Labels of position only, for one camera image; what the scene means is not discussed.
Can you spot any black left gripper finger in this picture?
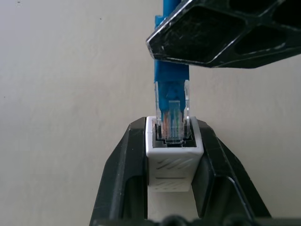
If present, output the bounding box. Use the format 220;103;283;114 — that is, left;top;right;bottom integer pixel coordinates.
89;116;149;226
189;118;271;226

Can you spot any black left gripper finger ribbed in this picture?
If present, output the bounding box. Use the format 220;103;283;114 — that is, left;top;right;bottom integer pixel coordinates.
145;0;301;69

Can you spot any white network coupler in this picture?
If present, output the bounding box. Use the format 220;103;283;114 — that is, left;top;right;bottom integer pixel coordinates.
145;115;204;193

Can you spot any blue ethernet cable plug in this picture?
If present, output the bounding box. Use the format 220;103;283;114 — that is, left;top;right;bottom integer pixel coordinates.
153;0;190;145

